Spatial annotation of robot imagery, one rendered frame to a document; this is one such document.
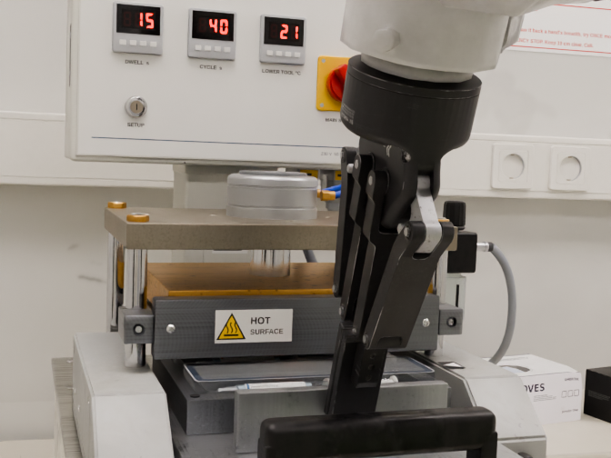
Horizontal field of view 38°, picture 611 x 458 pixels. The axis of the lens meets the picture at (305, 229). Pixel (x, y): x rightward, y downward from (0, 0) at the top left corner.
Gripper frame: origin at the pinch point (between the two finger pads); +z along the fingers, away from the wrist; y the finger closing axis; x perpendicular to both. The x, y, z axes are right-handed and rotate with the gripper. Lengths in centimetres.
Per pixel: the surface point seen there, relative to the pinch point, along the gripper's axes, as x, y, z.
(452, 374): 11.3, -7.4, 5.5
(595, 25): 67, -83, -9
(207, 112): -3.7, -38.7, -4.9
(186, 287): -8.7, -15.0, 1.8
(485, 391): 12.7, -4.5, 5.1
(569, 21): 63, -83, -10
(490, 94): 49, -79, 2
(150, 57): -9.5, -40.3, -9.5
